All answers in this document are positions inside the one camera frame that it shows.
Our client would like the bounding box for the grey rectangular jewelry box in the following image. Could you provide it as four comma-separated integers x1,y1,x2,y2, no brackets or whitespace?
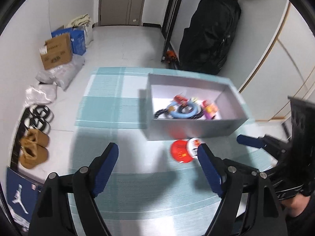
144,74,249,140

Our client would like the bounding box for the right hand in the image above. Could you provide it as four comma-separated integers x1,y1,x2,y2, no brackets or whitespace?
281,193,311,217

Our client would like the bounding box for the white round badge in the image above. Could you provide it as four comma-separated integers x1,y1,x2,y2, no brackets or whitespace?
186,138,201,159

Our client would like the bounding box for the red flag round badge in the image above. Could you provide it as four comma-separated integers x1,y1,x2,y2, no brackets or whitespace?
170,140,193,163

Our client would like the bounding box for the teal plaid tablecloth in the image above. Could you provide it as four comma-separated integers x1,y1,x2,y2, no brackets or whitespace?
67,66,274,236

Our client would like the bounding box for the purple bangle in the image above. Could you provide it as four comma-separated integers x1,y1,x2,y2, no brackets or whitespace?
202,103,216,119

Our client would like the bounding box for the blue Jordan shoe box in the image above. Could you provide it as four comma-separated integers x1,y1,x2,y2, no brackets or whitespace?
6,167,42,231

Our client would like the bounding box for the black white slipper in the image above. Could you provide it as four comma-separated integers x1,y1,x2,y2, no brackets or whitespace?
23,117,51,134
29,104,55,123

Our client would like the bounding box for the grey plastic mailer bag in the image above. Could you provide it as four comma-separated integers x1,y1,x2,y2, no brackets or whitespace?
35,54,85,91

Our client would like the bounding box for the large black bag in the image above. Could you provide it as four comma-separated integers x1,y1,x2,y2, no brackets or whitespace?
178,0,241,75

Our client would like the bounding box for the orange tool on floor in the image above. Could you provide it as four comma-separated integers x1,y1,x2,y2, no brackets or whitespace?
165,50,178,63

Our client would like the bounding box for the brown cardboard box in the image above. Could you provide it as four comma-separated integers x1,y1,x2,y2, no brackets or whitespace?
39,33,73,70

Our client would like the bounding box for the blue cardboard box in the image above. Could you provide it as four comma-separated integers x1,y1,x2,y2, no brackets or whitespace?
51,28,86,55

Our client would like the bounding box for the beige tote bag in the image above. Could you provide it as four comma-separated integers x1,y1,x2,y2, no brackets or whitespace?
66,14,94,48

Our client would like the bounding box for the grey-brown door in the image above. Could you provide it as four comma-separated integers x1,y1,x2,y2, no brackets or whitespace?
98,0,145,26

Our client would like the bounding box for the black metal rack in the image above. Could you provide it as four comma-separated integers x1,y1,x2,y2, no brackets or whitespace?
161,0,182,62

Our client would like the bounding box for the light blue ring toy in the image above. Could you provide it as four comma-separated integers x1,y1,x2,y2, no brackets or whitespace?
167,101,201,119

